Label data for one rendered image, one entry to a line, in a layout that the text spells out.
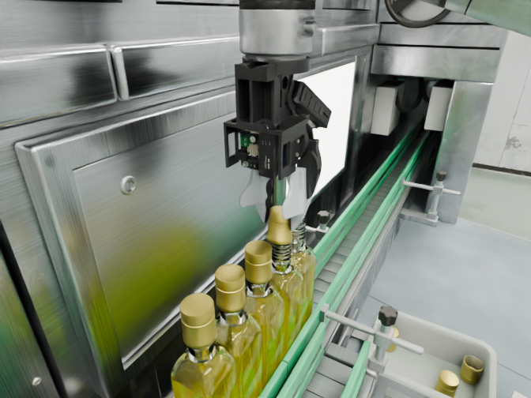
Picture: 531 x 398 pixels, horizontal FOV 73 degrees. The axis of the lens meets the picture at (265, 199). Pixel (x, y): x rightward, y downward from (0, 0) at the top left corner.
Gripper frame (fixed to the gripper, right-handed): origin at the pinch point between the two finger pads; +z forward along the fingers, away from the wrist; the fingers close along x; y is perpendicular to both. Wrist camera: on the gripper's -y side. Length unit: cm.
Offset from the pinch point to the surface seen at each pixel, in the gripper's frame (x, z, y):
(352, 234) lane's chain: -2, 30, -47
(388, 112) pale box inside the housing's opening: -10, 9, -105
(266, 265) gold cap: 1.4, 3.7, 6.3
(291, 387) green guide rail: 6.1, 21.9, 7.5
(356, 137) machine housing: -16, 17, -90
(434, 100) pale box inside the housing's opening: 6, 3, -103
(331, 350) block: 6.8, 29.6, -7.6
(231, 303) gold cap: 0.7, 4.9, 12.8
